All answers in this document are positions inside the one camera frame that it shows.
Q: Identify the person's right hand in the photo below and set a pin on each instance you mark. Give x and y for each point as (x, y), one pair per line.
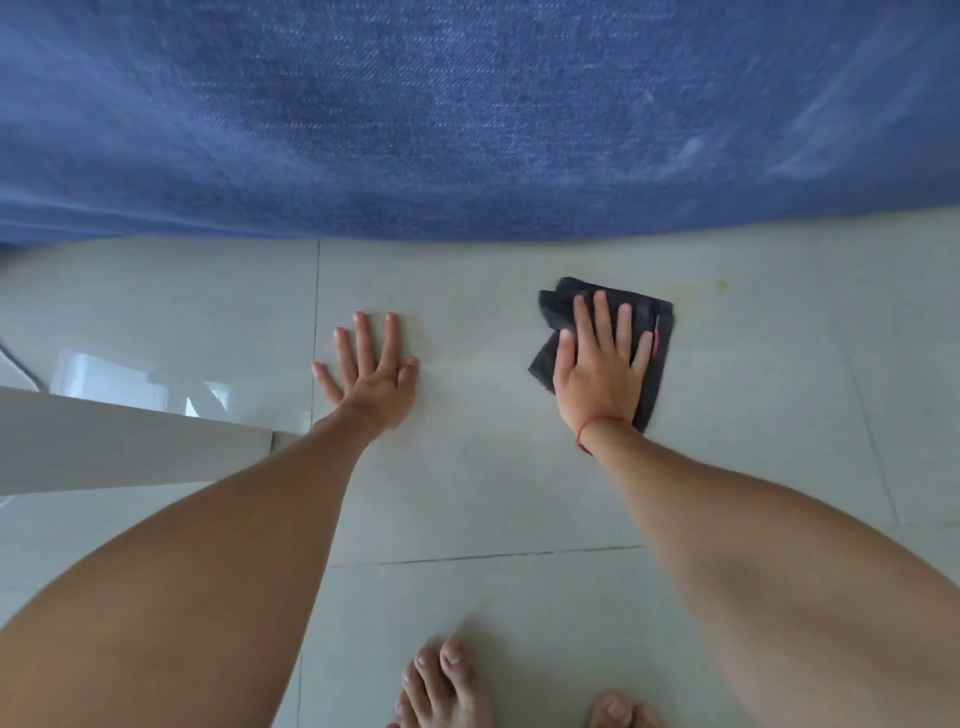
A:
(600, 382)

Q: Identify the person's left hand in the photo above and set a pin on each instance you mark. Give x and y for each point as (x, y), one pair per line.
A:
(371, 394)

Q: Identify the person's right middle finger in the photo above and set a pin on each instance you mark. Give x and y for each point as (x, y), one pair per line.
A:
(604, 319)

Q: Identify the person's right thumb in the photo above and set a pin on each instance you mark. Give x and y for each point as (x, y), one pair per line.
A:
(564, 356)

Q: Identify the person's right little finger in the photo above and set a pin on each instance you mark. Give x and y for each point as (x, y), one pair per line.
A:
(643, 350)

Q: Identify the person's left middle finger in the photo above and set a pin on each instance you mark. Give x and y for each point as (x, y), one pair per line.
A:
(365, 341)

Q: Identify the person's left little finger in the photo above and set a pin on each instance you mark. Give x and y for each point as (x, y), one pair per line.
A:
(325, 381)

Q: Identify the person's left thumb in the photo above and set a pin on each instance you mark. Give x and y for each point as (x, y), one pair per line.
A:
(409, 373)

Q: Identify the black cleaning cloth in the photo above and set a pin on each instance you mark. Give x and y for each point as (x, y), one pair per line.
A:
(656, 337)

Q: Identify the person's right forearm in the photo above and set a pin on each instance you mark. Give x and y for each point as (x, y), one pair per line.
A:
(765, 570)

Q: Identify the person's left forearm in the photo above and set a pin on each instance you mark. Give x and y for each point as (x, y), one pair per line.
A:
(187, 585)

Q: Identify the white furniture panel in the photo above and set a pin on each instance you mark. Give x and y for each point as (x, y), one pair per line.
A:
(112, 442)

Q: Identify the blue fabric cover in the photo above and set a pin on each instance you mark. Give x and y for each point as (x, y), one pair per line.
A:
(465, 112)

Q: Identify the person's left foot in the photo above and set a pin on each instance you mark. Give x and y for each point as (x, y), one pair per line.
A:
(442, 690)

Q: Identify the person's foot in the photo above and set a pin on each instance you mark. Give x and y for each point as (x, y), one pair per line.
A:
(619, 711)
(442, 690)

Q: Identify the person's right foot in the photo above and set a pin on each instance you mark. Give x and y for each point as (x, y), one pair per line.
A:
(619, 711)

